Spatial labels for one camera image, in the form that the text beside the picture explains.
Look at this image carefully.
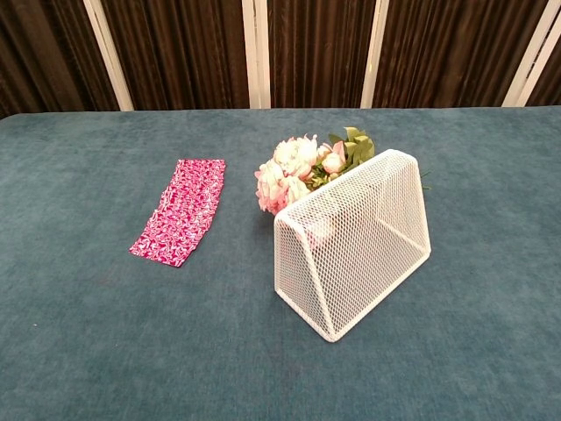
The pink white artificial flower bouquet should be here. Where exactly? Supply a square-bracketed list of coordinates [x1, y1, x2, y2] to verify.
[254, 126, 433, 216]

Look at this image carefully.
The white wire mesh basket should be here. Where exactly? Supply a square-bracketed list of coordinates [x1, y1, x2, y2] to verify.
[273, 148, 433, 345]

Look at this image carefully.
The white frame post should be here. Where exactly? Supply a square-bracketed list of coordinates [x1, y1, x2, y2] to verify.
[501, 0, 561, 108]
[359, 0, 391, 110]
[241, 0, 273, 110]
[82, 0, 135, 112]

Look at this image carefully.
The dark brown curtain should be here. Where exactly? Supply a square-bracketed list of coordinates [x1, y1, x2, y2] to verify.
[0, 0, 561, 119]

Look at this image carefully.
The long pink patterned cloth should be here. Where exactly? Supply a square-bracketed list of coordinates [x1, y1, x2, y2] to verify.
[128, 158, 227, 269]

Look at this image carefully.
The teal velvet tablecloth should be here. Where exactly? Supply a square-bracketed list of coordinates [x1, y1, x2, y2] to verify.
[0, 107, 561, 421]

